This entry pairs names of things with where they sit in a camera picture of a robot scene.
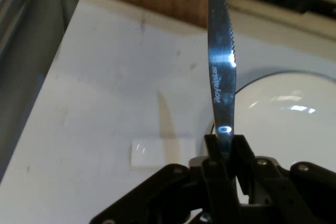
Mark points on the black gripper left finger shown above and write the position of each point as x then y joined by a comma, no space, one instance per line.
183,195

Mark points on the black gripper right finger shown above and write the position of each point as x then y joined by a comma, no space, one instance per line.
288,195

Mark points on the serrated steel table knife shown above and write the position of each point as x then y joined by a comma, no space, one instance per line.
220,51

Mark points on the white ceramic cutlery rest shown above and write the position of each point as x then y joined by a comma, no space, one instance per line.
152,155

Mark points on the white plate with black rim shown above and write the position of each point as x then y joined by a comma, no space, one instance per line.
278,124

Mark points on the grey metal frame rail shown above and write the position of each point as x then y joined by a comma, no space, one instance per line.
13,3

